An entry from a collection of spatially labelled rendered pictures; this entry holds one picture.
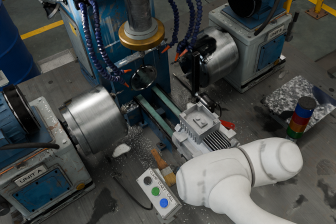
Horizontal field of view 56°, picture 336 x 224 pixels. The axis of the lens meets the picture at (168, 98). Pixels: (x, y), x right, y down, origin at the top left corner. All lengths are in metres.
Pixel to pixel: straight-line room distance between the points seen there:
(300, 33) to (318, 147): 2.02
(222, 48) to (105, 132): 0.63
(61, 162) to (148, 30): 0.58
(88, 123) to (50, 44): 2.39
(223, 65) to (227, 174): 0.84
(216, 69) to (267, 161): 0.77
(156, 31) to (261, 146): 0.65
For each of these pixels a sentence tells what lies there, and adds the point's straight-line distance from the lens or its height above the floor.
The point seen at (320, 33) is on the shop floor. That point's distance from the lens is 3.55.
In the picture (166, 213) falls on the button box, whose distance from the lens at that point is 1.11.
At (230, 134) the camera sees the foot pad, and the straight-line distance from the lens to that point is 1.23.
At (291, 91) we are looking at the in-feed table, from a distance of 1.63.
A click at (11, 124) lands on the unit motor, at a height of 1.31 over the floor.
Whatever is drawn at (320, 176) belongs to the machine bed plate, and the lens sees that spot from 1.55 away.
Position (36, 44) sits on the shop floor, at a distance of 3.64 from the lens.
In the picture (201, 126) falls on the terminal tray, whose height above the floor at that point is 1.13.
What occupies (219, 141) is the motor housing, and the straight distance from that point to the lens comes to 1.18.
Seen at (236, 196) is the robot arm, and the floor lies 1.47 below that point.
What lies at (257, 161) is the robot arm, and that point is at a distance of 0.76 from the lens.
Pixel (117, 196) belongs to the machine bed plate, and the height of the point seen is 0.80.
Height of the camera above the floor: 2.10
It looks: 50 degrees down
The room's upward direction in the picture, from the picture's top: 6 degrees counter-clockwise
